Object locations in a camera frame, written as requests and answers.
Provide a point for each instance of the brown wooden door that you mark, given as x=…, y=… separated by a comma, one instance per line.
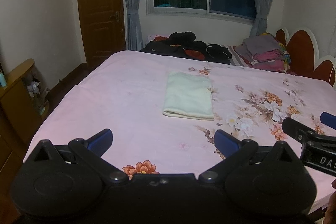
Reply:
x=102, y=29

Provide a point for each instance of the red white headboard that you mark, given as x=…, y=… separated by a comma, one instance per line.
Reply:
x=304, y=54

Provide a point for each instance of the white towel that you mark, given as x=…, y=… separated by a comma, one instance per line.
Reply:
x=188, y=96

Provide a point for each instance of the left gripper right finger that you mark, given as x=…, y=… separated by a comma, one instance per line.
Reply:
x=237, y=154

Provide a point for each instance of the black clothes pile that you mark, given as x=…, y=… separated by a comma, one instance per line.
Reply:
x=184, y=45

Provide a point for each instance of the striped pillow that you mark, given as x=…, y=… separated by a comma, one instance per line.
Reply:
x=236, y=59

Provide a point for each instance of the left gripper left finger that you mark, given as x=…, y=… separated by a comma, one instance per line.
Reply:
x=89, y=152

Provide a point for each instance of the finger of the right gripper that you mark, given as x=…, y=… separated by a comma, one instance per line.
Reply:
x=328, y=120
x=298, y=131

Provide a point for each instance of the person's right hand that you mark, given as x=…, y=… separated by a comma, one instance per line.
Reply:
x=330, y=214

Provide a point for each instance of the wooden bedside cabinet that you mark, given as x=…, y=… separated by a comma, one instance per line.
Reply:
x=19, y=123

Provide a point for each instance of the folded grey pink clothes stack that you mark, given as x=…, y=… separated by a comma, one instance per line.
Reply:
x=264, y=52

